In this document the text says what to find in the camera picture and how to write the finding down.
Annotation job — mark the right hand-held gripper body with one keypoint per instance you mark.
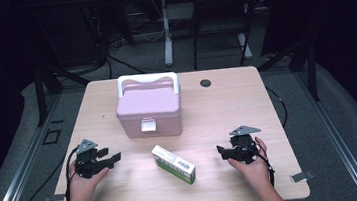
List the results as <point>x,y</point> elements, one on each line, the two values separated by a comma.
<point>246,148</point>

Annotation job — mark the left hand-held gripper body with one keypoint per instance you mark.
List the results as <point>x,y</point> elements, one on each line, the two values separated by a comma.
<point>86,164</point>

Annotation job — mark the green and white medicine box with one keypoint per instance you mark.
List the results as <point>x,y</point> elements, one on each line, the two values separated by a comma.
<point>173,164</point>

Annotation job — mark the person's left hand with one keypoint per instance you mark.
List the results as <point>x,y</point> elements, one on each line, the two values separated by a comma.
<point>83,189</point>

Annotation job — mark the person's right hand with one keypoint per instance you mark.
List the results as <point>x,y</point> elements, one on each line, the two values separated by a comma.
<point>256,172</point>

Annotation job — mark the black square floor plate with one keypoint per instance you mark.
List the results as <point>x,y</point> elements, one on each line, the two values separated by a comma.
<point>52,136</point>

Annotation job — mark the dark round table grommet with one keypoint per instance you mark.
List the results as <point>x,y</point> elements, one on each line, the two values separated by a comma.
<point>205,83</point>

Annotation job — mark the black metal stand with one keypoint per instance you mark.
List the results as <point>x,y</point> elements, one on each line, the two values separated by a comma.
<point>41,95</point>
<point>310,66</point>

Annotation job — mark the white desk leg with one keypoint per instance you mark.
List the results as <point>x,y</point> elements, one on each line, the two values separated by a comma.
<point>167,34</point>
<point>245,46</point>

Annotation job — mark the black chair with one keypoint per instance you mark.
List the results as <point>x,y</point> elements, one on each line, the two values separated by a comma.
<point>224,15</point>

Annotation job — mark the grey metal table bracket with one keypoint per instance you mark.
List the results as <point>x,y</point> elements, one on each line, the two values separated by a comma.
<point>301,176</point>
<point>53,199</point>

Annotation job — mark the aluminium floor rail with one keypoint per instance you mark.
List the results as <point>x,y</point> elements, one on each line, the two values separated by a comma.
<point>17,184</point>
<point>338,137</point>

